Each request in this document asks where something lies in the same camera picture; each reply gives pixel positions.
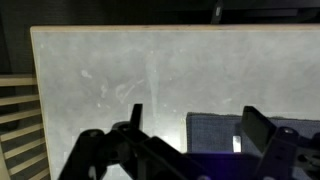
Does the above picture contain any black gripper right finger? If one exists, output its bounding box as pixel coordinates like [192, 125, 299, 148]
[241, 105, 320, 180]

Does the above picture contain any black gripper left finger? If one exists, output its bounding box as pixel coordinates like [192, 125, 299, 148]
[58, 103, 209, 180]

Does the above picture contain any dark blue table mat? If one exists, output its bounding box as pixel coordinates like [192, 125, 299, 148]
[185, 112, 320, 180]

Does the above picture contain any wooden slat-back chair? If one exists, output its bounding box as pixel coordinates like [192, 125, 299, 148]
[0, 74, 52, 180]

